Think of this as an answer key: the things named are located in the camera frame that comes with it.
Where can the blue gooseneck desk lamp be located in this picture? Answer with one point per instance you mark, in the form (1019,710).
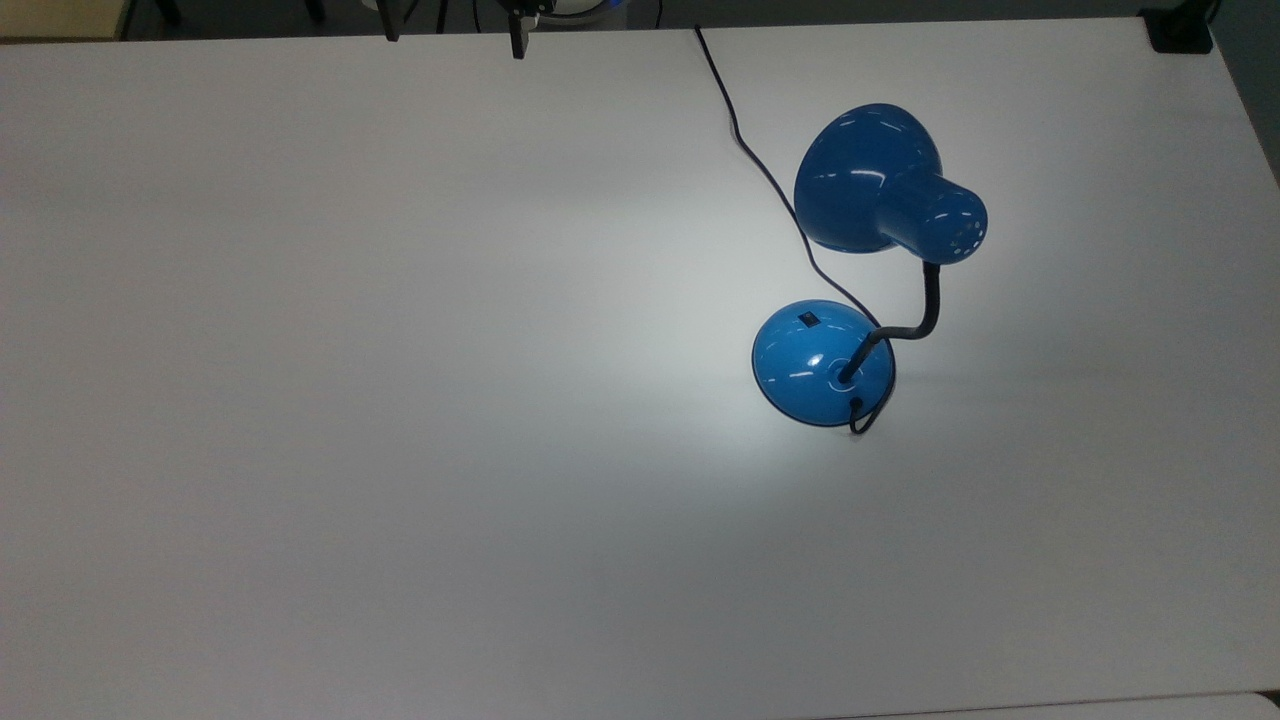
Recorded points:
(850,170)

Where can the beige furniture panel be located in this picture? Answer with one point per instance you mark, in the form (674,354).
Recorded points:
(60,15)

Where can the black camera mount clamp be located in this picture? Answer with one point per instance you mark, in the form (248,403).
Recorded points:
(1180,35)

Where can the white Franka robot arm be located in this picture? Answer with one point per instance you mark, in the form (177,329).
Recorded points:
(575,6)

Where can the black slanted bar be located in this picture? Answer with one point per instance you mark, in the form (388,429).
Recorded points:
(391,25)

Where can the black chair leg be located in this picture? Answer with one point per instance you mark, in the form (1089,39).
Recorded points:
(315,9)
(168,10)

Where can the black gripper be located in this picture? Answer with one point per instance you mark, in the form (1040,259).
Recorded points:
(526,6)

